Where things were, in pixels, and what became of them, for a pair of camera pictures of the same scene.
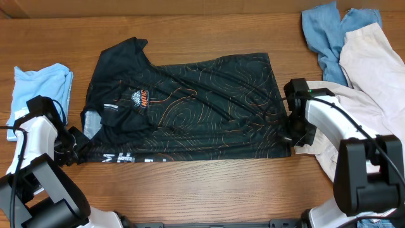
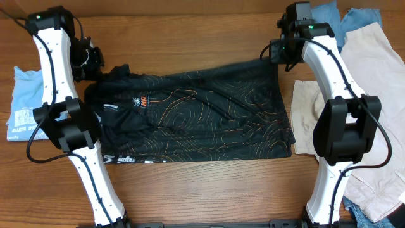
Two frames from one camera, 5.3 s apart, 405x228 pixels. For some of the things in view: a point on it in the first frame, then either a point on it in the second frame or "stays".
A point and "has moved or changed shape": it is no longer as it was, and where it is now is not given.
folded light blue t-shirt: x=54 y=82 stays
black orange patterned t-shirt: x=136 y=109 has moved or changed shape
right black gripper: x=309 y=139 to x=273 y=57
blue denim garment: x=325 y=32 stays
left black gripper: x=81 y=140 to x=93 y=69
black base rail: x=273 y=223 stays
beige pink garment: x=374 y=73 stays
